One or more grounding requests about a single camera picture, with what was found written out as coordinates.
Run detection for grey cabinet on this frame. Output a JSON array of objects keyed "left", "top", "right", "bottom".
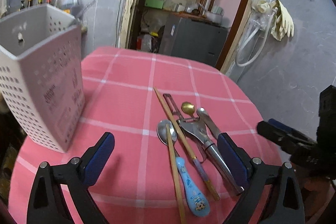
[{"left": 158, "top": 14, "right": 228, "bottom": 67}]

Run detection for small gold spoon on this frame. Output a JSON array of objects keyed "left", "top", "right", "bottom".
[{"left": 181, "top": 101, "right": 195, "bottom": 118}]

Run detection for wooden chopstick patterned end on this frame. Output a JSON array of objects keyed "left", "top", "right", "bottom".
[{"left": 153, "top": 88, "right": 221, "bottom": 201}]

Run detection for yellow rubber gloves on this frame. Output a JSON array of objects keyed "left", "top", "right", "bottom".
[{"left": 256, "top": 0, "right": 294, "bottom": 41}]

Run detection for pink plaid tablecloth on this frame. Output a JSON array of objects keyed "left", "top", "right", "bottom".
[{"left": 9, "top": 47, "right": 281, "bottom": 223}]

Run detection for green storage box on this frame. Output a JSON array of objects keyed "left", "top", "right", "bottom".
[{"left": 144, "top": 0, "right": 165, "bottom": 10}]

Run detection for wide steel Y peeler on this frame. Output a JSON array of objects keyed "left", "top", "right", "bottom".
[{"left": 178, "top": 118, "right": 244, "bottom": 195}]

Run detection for blue cartoon handle spoon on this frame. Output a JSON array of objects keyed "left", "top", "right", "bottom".
[{"left": 157, "top": 119, "right": 210, "bottom": 217}]

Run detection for white hose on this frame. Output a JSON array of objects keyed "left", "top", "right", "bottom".
[{"left": 235, "top": 7, "right": 279, "bottom": 68}]

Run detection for wire handle swivel peeler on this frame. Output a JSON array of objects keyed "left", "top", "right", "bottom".
[{"left": 163, "top": 93, "right": 207, "bottom": 164}]

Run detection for white perforated utensil basket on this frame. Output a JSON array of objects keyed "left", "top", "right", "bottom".
[{"left": 1, "top": 4, "right": 85, "bottom": 153}]

